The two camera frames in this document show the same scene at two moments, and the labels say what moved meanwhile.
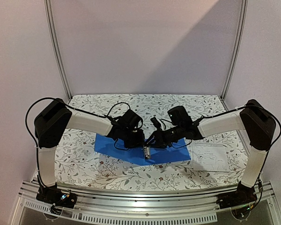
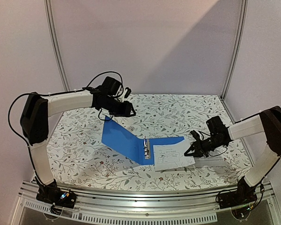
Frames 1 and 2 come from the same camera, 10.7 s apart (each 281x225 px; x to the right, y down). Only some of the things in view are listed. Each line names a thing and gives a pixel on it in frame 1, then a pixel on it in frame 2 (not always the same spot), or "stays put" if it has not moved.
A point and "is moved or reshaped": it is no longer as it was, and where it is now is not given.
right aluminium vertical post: (244, 12) stays put
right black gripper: (161, 137) → (199, 145)
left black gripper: (139, 142) → (125, 110)
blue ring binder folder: (107, 145) is moved or reshaped
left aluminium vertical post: (55, 49) stays put
